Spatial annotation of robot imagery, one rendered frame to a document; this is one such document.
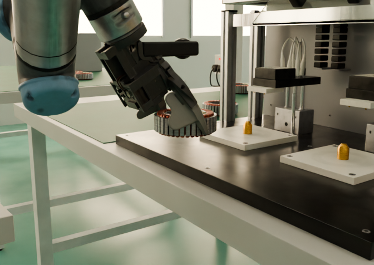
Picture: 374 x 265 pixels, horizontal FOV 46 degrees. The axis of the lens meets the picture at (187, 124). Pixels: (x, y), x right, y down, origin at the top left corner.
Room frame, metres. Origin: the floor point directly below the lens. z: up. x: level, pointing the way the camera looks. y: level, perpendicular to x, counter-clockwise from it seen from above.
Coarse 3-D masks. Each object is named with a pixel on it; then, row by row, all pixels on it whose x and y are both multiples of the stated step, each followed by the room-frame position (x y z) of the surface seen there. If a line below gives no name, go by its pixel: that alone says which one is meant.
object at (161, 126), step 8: (160, 112) 0.75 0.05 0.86; (168, 112) 0.78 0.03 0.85; (208, 112) 0.76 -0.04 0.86; (160, 120) 0.73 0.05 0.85; (208, 120) 0.73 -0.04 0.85; (216, 120) 0.76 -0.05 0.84; (160, 128) 0.73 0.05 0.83; (168, 128) 0.72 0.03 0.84; (184, 128) 0.72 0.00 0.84; (192, 128) 0.71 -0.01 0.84; (208, 128) 0.73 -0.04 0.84; (176, 136) 0.72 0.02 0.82; (184, 136) 0.72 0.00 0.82; (192, 136) 0.72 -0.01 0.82; (200, 136) 0.73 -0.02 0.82
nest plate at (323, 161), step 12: (288, 156) 0.74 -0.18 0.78; (300, 156) 0.74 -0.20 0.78; (312, 156) 0.74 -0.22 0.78; (324, 156) 0.74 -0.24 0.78; (336, 156) 0.74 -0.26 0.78; (360, 156) 0.74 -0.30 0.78; (372, 156) 0.74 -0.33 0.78; (300, 168) 0.71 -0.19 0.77; (312, 168) 0.69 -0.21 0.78; (324, 168) 0.67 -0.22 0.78; (336, 168) 0.67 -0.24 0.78; (348, 168) 0.67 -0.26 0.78; (360, 168) 0.67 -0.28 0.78; (372, 168) 0.67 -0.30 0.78; (348, 180) 0.63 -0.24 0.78; (360, 180) 0.63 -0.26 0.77
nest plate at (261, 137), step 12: (216, 132) 0.93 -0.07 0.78; (228, 132) 0.93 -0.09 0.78; (240, 132) 0.93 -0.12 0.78; (252, 132) 0.93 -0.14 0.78; (264, 132) 0.93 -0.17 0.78; (276, 132) 0.93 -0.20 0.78; (228, 144) 0.86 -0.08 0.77; (240, 144) 0.83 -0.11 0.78; (252, 144) 0.83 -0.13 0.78; (264, 144) 0.85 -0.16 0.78; (276, 144) 0.87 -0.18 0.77
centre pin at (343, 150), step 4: (340, 144) 0.73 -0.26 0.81; (344, 144) 0.72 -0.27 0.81; (340, 148) 0.72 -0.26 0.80; (344, 148) 0.72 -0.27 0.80; (348, 148) 0.72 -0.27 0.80; (340, 152) 0.72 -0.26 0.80; (344, 152) 0.72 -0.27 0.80; (348, 152) 0.72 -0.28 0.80; (340, 156) 0.72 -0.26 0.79; (344, 156) 0.72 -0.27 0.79; (348, 156) 0.72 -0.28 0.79
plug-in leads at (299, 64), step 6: (294, 42) 1.03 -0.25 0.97; (300, 42) 1.00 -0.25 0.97; (282, 48) 1.02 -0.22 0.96; (294, 48) 1.03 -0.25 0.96; (300, 48) 1.02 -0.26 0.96; (282, 54) 1.02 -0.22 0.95; (294, 54) 1.03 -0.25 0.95; (300, 54) 1.03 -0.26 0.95; (282, 60) 1.02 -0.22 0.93; (288, 60) 1.00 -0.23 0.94; (294, 60) 1.02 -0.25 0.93; (300, 60) 1.04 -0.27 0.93; (282, 66) 1.01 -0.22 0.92; (288, 66) 0.99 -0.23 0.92; (294, 66) 1.02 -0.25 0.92; (300, 66) 1.04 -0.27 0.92; (300, 72) 1.00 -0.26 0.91
